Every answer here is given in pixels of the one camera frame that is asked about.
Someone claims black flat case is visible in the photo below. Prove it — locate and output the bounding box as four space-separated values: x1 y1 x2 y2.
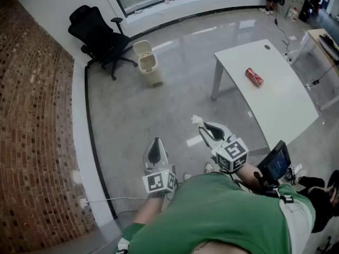
319 34 339 55

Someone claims white paper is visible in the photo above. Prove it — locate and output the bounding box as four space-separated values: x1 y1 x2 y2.
191 114 205 128

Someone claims black office chair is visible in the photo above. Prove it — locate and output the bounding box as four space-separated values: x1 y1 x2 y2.
68 5 138 81

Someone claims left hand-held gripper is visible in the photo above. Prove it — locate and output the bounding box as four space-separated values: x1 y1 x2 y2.
142 137 177 195

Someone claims beige trash bin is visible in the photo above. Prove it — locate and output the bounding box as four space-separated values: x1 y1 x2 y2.
132 40 164 88

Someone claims red soda can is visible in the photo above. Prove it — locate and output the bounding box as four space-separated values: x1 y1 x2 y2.
245 67 264 88

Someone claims black cable with adapter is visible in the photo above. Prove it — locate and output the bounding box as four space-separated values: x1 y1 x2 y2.
304 62 339 88

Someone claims white charger cable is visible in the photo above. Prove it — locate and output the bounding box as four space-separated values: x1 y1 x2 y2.
87 196 148 203

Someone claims person in green shirt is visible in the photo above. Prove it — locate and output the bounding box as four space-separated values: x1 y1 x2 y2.
113 173 317 254

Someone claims person's left forearm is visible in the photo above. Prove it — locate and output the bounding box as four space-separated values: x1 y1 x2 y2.
131 193 163 226

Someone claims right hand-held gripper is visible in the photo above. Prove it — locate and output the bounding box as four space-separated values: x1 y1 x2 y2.
199 122 249 174

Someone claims black screen device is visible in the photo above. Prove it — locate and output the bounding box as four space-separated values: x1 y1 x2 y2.
256 140 292 195

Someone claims long black floor cable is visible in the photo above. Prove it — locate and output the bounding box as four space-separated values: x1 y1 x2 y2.
274 0 292 54

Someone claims white table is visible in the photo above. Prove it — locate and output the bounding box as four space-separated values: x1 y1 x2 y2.
211 38 320 153

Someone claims clear plastic jug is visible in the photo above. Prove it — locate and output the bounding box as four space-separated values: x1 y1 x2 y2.
286 6 299 23

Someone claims wooden desk with white legs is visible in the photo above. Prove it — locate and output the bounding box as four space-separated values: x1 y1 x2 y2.
291 28 339 112

